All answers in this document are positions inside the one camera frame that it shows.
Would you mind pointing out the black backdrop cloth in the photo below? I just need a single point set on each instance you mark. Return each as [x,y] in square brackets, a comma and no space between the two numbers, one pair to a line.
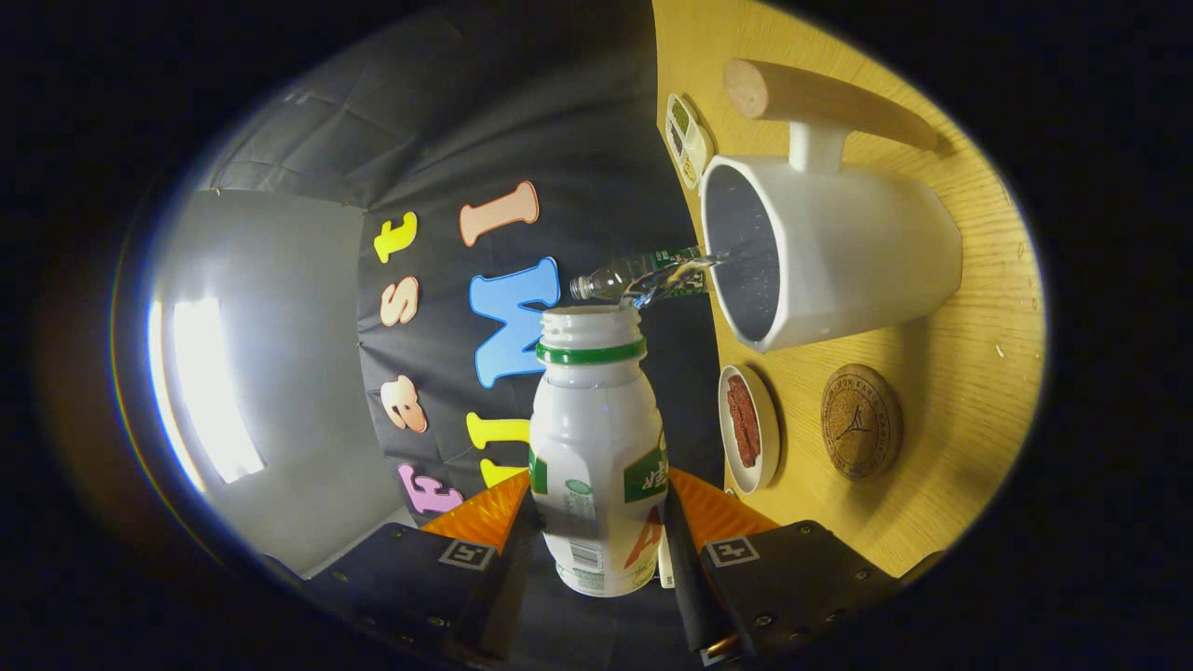
[447,121]

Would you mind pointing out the clear plastic water bottle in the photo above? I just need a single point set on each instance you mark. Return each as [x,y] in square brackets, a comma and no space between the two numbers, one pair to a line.
[615,278]

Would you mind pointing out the beige beans heap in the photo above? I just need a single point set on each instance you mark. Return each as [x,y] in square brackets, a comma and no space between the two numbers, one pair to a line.
[689,171]

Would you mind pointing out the red meat strip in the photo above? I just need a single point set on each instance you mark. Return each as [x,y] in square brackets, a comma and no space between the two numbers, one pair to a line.
[752,419]
[736,429]

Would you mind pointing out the white divided dish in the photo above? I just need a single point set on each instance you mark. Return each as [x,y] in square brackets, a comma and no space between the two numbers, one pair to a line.
[701,144]

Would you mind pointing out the dark red beans heap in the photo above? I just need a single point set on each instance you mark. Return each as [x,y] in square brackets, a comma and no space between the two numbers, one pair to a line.
[675,138]

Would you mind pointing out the green beans heap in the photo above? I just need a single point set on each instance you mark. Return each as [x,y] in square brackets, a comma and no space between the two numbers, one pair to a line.
[680,115]

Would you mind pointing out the wooden table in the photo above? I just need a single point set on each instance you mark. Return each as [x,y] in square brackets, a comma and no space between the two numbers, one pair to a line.
[969,419]

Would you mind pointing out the round white plate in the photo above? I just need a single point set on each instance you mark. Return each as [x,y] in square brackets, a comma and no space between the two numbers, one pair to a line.
[769,429]

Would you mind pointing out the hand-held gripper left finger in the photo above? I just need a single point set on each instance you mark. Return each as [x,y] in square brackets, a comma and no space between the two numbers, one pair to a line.
[401,578]

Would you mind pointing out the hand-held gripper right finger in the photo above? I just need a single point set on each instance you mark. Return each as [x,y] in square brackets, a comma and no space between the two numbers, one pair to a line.
[694,596]

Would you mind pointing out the white juice bottle green label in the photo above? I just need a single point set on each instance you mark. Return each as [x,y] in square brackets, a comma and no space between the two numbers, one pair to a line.
[596,429]

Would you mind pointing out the round cork coaster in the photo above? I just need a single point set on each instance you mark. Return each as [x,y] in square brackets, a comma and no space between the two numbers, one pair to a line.
[860,424]

